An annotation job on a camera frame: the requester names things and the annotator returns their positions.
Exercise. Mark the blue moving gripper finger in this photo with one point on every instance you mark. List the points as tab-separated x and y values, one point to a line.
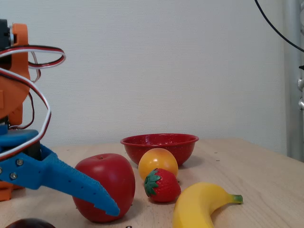
61	178

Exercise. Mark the small black clamp part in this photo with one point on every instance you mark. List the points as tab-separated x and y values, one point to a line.
302	67

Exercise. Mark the red speckled enamel bowl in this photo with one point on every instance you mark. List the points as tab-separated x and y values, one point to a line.
166	147

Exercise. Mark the red toy strawberry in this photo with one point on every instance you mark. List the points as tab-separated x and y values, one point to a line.
166	187

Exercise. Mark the red toy apple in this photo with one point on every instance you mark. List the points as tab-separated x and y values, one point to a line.
114	171

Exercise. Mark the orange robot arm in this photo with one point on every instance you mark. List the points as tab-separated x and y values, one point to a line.
14	95

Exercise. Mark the yellow orange toy peach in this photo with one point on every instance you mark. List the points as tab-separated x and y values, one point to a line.
156	160

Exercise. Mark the dark purple toy plum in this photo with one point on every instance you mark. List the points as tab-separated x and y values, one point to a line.
31	224

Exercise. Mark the grey metal stand post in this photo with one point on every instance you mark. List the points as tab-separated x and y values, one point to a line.
293	133

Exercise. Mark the yellow toy banana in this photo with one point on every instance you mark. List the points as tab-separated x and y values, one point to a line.
197	204

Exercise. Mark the silver metal knob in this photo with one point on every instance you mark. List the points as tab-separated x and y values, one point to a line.
302	104
301	84

